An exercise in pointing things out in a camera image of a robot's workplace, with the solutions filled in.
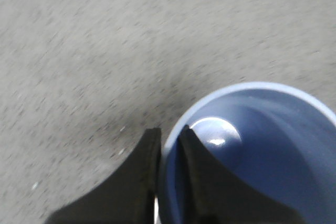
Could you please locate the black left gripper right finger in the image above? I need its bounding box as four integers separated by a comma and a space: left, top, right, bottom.
177, 125, 312, 223

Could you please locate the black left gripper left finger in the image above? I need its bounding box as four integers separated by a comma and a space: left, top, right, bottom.
45, 128, 161, 223

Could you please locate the blue plastic cup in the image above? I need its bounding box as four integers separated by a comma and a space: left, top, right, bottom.
158, 82, 335, 223

